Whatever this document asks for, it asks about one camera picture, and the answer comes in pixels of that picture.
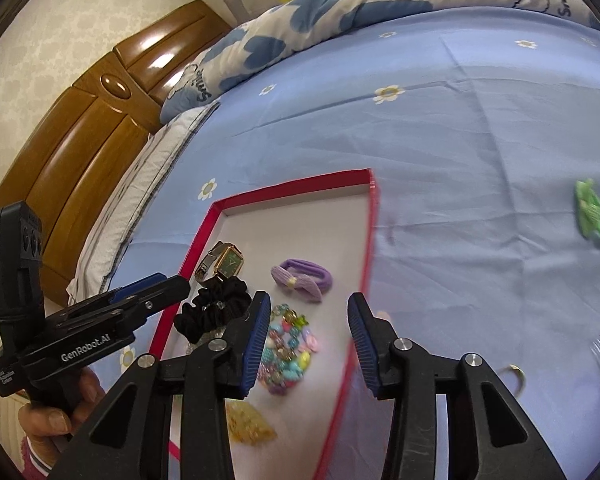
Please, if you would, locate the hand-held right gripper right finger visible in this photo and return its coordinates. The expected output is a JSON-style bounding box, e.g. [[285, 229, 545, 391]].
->
[[346, 291, 571, 480]]

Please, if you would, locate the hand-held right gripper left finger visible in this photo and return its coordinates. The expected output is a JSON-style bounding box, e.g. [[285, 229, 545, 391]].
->
[[45, 290, 272, 480]]

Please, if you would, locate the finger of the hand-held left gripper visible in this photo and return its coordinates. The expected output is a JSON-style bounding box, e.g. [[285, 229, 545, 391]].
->
[[69, 272, 169, 311], [54, 277, 192, 334]]

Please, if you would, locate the colourful bead bracelet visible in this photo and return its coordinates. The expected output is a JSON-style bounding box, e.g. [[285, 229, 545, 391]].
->
[[257, 302, 321, 396]]

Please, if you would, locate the black fabric scrunchie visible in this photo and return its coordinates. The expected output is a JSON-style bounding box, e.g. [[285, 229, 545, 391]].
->
[[173, 276, 253, 337]]

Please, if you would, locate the gold green-faced wristwatch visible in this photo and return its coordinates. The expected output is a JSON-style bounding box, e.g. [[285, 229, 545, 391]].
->
[[195, 241, 246, 283]]

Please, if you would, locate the purple bow hair tie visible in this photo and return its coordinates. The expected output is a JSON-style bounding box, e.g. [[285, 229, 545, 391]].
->
[[271, 258, 335, 306]]

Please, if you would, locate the yellow hair claw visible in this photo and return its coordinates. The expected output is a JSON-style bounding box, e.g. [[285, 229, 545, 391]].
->
[[227, 400, 277, 445]]

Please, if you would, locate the red cardboard box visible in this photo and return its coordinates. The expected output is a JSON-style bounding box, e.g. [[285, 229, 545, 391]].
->
[[147, 169, 381, 480]]

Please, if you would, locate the person's left forearm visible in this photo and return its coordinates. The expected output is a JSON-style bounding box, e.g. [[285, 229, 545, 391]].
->
[[22, 435, 61, 480]]

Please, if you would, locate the person's left hand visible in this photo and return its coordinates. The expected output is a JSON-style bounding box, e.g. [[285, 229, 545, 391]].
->
[[17, 366, 107, 442]]

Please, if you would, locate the grey white pillow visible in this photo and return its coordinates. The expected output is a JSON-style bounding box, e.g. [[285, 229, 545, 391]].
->
[[67, 100, 221, 306]]

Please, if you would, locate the wooden headboard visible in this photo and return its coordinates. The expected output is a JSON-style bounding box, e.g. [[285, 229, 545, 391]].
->
[[0, 0, 233, 306]]

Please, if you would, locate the green small hair clip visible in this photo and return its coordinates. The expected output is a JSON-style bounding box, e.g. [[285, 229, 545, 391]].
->
[[574, 178, 600, 244]]

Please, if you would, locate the white blue heart duvet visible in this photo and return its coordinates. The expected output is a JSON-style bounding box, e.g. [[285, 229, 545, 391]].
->
[[160, 0, 600, 123]]

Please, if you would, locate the gold ring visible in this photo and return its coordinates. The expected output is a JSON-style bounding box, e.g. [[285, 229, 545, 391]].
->
[[497, 364, 527, 397]]

